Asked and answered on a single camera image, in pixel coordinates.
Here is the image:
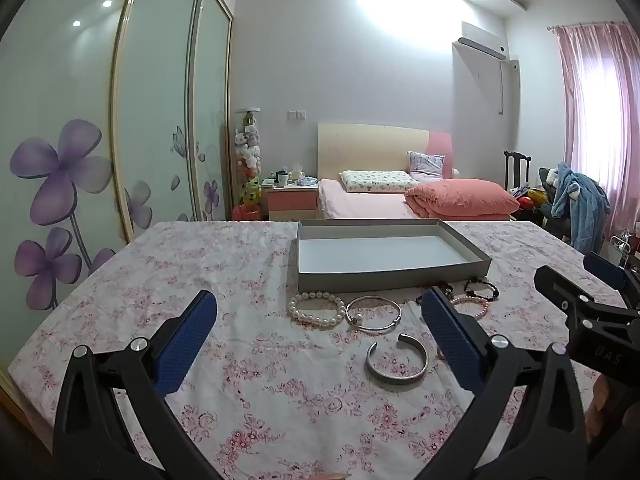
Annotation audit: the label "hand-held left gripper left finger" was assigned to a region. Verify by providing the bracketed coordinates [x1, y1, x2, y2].
[52, 289, 223, 480]

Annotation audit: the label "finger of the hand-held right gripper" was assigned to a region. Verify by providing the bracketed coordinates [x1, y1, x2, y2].
[583, 251, 640, 293]
[534, 265, 640, 326]

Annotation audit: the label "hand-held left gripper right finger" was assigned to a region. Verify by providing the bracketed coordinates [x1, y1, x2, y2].
[421, 286, 601, 480]

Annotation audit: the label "pink pearl bracelet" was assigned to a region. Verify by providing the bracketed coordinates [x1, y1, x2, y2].
[450, 296, 489, 321]

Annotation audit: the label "dark red bead necklace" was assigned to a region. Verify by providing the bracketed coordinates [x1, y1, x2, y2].
[415, 282, 456, 307]

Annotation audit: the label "black bead bracelet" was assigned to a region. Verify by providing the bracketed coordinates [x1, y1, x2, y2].
[462, 276, 501, 303]

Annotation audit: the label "wide silver cuff bangle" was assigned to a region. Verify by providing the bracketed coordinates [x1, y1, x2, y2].
[364, 333, 429, 386]

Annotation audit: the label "thin silver bangle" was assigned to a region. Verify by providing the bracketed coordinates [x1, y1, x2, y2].
[345, 295, 403, 335]

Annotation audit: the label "grey cardboard tray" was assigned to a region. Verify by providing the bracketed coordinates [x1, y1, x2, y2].
[288, 218, 493, 293]

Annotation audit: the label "white pearl bracelet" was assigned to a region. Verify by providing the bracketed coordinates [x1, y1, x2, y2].
[288, 291, 347, 330]

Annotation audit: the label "person's right hand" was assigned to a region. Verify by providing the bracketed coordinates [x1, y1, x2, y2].
[582, 375, 628, 441]

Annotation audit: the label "white metal rack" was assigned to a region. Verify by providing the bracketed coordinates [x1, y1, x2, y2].
[609, 230, 634, 262]

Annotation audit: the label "pink floral tablecloth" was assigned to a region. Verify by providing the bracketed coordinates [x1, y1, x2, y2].
[7, 218, 631, 480]

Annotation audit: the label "blue bathrobe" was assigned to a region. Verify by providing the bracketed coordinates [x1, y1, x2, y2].
[550, 161, 612, 251]

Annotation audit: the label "pile of colourful clutter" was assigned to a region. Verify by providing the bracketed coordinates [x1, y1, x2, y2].
[514, 185, 552, 222]

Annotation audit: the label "dark wooden chair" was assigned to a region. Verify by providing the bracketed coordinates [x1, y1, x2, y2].
[504, 150, 532, 192]

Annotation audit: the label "salmon pink pillow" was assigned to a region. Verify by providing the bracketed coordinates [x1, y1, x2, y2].
[404, 179, 521, 218]

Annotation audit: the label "pink curtain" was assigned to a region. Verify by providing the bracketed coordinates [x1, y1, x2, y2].
[555, 22, 640, 261]

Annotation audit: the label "pink bed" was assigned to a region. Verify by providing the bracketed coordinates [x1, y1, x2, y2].
[318, 178, 511, 221]

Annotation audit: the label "small floral cushion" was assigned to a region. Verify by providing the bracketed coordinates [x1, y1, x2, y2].
[406, 151, 446, 182]

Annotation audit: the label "patterned white pillow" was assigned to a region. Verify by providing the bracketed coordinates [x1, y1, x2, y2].
[339, 169, 421, 194]

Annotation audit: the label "pink and white nightstand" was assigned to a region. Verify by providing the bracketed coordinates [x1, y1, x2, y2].
[265, 182, 320, 222]

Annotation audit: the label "cream and pink headboard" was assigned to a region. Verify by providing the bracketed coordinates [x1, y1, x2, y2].
[317, 122, 454, 181]

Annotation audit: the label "column of plush toys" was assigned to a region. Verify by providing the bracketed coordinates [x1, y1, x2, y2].
[234, 107, 264, 208]

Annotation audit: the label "curtain rod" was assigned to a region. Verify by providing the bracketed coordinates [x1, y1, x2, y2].
[546, 20, 628, 32]

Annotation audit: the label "white air conditioner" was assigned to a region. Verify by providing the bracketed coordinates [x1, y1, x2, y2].
[452, 21, 521, 63]

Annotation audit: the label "floral wardrobe sliding doors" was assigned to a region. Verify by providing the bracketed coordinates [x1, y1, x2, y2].
[0, 0, 236, 411]

